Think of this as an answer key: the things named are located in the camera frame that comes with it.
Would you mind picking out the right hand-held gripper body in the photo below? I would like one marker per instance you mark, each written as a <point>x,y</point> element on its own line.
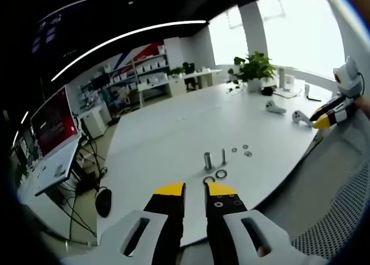
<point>348,80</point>

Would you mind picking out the white mobile cabinet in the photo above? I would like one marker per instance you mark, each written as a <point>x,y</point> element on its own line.
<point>94,121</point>

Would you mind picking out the dark wall display screen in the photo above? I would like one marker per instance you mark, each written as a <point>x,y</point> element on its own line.
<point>47,35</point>

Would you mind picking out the white office desk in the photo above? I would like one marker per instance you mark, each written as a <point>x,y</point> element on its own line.
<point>199,77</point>

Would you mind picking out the dark metal washer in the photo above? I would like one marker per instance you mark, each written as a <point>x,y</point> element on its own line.
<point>208,179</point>

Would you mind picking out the black computer mouse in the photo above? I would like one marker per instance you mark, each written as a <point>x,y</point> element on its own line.
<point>104,201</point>

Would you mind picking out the white game controller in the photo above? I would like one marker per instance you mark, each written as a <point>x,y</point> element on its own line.
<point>299,117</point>
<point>274,106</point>

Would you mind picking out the white tilted side table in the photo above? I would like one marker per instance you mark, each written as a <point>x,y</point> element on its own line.
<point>57,166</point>

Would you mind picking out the potted green plant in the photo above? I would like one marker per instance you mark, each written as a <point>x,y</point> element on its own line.
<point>255,68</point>

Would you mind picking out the red screen monitor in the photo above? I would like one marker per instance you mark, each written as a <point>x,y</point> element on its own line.
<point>55,123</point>

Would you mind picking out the grey mesh office chair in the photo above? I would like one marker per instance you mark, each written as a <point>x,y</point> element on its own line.
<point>332,172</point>

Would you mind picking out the white flat box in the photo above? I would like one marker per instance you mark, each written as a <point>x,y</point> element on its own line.
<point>286,92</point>

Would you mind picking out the threaded metal stud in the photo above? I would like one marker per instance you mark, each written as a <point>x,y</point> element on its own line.
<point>223,157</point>

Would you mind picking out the black hex key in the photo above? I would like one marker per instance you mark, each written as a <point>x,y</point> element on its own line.
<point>313,98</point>

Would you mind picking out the thick metal cylinder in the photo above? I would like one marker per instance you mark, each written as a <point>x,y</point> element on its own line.
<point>207,161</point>

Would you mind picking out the white storage shelf unit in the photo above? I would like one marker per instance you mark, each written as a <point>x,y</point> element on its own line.
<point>138,71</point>

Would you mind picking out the white cup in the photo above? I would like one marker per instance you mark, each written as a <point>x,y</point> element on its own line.
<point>307,89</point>

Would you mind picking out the small silver nut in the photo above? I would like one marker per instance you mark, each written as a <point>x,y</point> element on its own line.
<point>248,153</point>

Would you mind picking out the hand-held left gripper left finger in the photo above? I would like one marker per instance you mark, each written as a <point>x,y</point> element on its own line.
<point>169,218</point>

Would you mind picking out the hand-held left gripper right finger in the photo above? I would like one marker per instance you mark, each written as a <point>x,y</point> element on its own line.
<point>222,218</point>

